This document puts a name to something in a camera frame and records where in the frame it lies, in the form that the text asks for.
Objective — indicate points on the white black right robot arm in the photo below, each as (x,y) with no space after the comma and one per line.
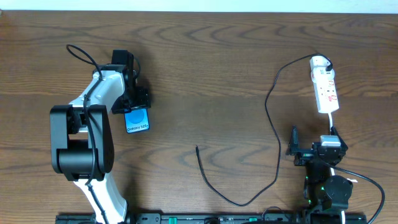
(326,192)

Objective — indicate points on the small white paper scrap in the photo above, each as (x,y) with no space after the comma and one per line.
(352,180)

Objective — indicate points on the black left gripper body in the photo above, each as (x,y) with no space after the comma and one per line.
(137,101)

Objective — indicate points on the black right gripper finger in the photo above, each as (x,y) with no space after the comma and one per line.
(335,133)
(293,146)

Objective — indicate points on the white power strip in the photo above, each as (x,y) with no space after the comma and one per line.
(322,75)

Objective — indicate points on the blue Galaxy smartphone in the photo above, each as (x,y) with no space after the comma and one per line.
(136,121)

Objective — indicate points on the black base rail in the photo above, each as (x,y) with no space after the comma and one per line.
(272,217)

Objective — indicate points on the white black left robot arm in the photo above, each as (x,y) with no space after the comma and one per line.
(81,141)

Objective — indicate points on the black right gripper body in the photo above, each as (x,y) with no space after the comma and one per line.
(313,150)

